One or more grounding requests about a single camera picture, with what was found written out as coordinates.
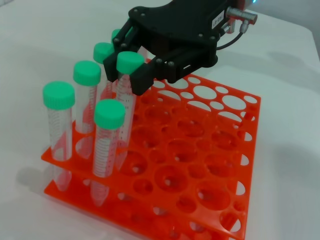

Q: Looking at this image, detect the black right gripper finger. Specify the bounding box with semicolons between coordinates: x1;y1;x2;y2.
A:
102;17;141;83

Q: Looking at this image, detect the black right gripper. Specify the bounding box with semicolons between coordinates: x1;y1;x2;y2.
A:
127;0;241;98

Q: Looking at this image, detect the orange plastic test tube rack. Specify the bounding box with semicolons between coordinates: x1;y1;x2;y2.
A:
40;58;262;240

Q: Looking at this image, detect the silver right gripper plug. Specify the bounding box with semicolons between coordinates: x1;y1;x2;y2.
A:
221;21;237;35

